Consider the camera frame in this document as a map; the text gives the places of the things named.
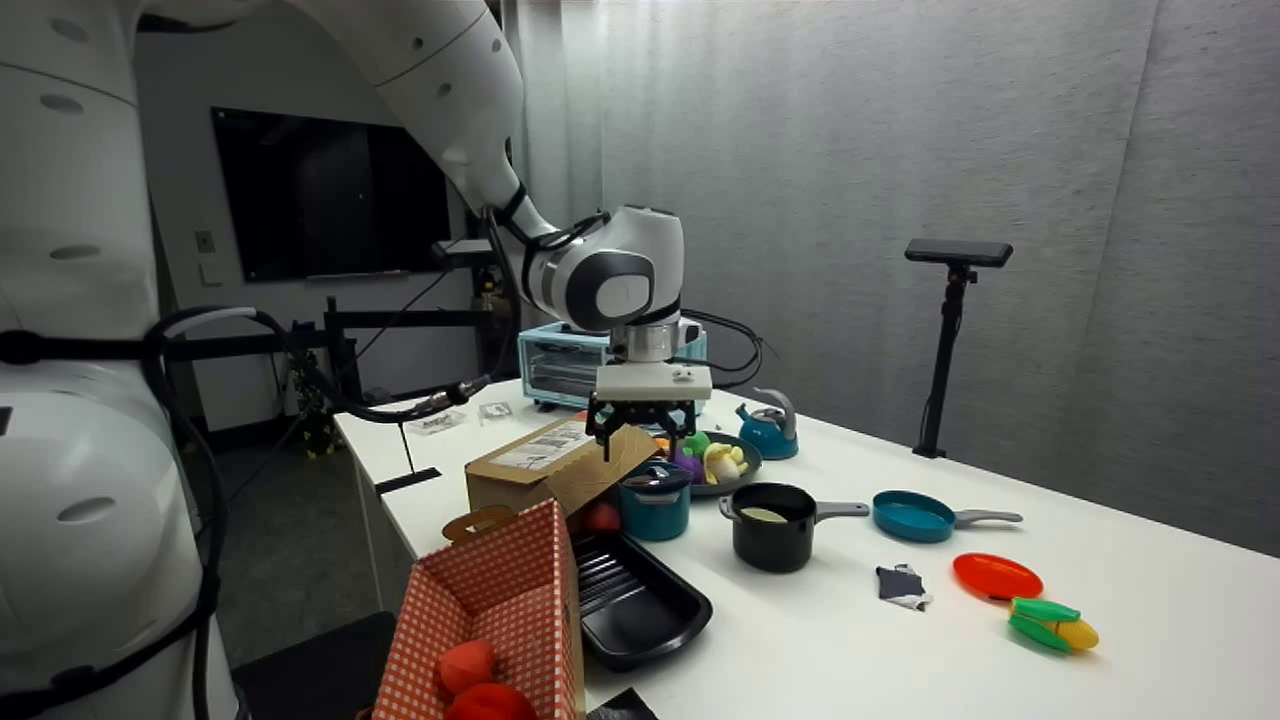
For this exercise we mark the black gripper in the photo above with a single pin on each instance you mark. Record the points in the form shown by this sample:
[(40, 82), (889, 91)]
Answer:
[(646, 395)]

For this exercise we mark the glass pot lid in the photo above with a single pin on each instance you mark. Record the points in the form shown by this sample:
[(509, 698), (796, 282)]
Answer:
[(651, 483)]

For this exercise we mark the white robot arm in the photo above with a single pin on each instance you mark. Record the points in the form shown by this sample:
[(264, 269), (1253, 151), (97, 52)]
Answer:
[(108, 580)]

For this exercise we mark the blue pot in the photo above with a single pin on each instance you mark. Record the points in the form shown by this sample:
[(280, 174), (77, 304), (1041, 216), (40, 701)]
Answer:
[(659, 516)]

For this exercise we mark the black pot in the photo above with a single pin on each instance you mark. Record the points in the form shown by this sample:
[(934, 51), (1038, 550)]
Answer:
[(773, 525)]

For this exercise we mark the purple plush eggplant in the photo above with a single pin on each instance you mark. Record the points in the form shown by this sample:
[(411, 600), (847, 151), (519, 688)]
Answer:
[(691, 465)]

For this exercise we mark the brown cardboard box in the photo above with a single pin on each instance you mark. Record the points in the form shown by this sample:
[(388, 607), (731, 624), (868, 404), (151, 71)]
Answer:
[(557, 461)]

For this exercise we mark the yellow plush banana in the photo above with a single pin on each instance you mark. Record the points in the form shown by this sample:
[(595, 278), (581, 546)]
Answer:
[(727, 461)]

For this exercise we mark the light blue toaster oven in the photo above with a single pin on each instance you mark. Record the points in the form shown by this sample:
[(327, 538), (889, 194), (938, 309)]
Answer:
[(557, 363)]

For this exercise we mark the dark grey plate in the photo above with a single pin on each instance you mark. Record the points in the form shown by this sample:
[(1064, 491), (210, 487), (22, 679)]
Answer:
[(692, 445)]

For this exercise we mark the teal kettle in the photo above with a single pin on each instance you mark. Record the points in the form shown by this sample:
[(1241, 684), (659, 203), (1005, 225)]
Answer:
[(769, 426)]

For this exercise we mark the black baking tray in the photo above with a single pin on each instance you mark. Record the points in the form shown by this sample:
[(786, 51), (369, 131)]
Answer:
[(633, 608)]

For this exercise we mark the red checkered basket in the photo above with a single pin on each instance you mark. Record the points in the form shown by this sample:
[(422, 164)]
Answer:
[(512, 591)]

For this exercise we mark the teal frying pan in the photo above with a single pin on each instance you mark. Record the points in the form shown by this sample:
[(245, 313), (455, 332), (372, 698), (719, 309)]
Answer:
[(918, 516)]

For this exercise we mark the red toy tomato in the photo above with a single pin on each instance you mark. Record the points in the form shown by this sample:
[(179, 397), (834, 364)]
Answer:
[(464, 667)]

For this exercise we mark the small dark card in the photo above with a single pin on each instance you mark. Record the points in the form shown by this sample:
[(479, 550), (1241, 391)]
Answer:
[(900, 587)]

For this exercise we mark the orange plate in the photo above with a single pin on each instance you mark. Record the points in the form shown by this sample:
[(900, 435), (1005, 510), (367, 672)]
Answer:
[(995, 579)]

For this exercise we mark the toy corn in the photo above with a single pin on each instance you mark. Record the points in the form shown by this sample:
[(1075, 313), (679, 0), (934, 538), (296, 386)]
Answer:
[(1054, 624)]

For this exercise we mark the black camera tripod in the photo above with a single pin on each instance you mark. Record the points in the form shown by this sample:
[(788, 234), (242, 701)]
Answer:
[(960, 261)]

